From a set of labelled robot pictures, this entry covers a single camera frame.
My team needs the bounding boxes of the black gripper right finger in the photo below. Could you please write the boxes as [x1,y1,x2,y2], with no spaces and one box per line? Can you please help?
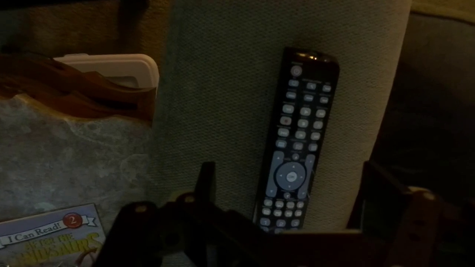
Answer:
[359,161,414,236]

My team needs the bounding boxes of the grey fabric sofa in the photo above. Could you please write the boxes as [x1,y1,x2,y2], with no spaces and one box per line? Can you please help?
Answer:
[153,0,475,235]

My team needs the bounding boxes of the black remote control grey buttons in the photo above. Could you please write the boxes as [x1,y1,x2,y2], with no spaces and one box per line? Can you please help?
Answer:
[251,46,342,235]

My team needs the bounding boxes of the white plastic box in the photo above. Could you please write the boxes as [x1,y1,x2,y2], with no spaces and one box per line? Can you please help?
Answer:
[52,52,160,92]

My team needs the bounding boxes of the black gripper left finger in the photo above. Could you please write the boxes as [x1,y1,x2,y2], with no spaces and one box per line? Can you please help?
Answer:
[195,161,218,201]

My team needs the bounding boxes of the children's I Can Read book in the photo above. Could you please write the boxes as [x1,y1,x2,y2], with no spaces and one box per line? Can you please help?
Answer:
[0,202,110,267]

